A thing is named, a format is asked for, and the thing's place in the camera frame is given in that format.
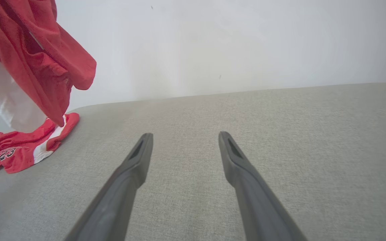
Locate red shorts with number 23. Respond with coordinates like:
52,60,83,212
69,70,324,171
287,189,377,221
0,113,80,182

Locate red white-sleeved basketball jersey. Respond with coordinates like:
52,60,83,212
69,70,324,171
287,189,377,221
0,0,97,133

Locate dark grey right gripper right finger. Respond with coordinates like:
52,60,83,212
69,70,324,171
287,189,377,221
218,131,308,241

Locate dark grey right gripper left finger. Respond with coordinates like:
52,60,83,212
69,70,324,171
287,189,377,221
64,133,154,241

